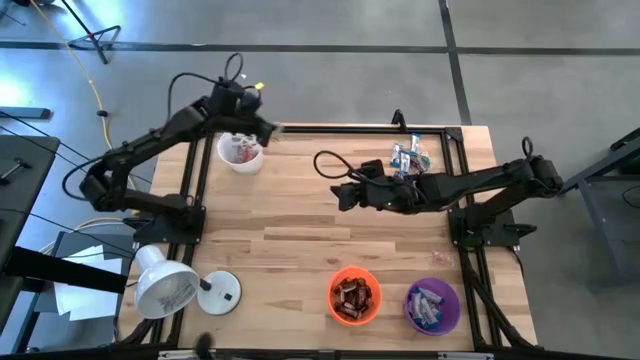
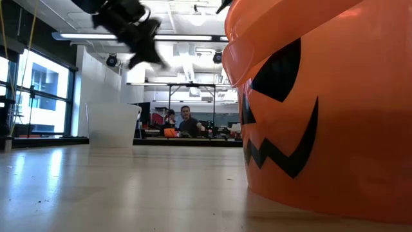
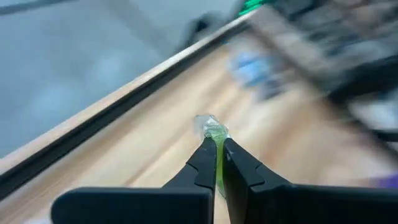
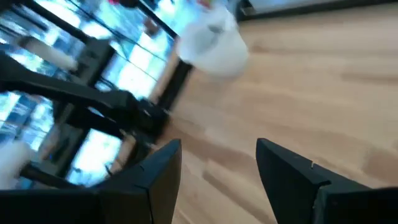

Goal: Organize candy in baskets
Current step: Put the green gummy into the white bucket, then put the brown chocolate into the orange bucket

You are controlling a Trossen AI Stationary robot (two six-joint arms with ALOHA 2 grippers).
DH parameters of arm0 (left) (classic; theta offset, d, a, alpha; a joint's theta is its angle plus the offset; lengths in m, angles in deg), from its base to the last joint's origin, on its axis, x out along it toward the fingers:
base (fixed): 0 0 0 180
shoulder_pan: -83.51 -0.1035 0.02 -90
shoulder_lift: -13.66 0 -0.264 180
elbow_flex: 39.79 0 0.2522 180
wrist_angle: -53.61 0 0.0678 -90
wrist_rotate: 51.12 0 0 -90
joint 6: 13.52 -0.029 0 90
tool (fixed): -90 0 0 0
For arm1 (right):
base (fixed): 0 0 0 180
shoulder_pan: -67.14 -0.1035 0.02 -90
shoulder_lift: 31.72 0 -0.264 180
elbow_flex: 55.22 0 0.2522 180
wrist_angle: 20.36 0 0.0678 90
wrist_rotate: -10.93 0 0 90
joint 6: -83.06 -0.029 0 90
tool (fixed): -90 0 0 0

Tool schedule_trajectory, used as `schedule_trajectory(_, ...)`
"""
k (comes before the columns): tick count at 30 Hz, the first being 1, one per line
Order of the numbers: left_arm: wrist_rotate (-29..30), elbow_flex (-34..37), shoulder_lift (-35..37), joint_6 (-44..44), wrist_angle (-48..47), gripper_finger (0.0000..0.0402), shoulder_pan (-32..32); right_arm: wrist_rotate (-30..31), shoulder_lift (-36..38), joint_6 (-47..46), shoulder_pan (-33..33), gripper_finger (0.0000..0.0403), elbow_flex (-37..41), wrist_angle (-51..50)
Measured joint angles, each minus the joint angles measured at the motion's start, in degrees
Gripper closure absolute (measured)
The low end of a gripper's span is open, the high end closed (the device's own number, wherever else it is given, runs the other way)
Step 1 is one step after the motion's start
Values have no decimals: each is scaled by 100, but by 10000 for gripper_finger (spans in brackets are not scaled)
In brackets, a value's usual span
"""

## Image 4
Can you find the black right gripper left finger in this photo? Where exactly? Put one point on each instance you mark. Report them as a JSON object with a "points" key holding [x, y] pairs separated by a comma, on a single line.
{"points": [[130, 202]]}

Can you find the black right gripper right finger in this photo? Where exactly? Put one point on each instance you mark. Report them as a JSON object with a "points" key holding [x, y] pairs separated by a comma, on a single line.
{"points": [[295, 193]]}

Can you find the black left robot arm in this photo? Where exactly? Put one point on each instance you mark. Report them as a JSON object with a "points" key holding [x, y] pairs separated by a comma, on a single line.
{"points": [[109, 99]]}

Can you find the large glass window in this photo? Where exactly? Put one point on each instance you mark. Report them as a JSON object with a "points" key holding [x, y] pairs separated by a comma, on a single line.
{"points": [[140, 62]]}

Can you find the white skull bucket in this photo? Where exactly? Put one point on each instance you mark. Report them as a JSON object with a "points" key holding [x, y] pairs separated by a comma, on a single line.
{"points": [[214, 49]]}

